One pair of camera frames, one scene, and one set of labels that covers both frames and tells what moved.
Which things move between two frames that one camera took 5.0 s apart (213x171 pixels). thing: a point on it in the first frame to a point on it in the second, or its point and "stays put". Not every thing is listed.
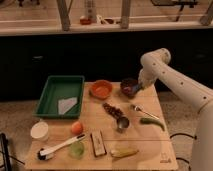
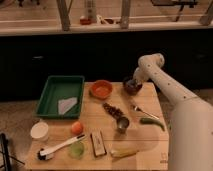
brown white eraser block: (98, 144) stays put
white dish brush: (49, 152) stays put
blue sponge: (136, 87) to (131, 81)
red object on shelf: (84, 21) stays put
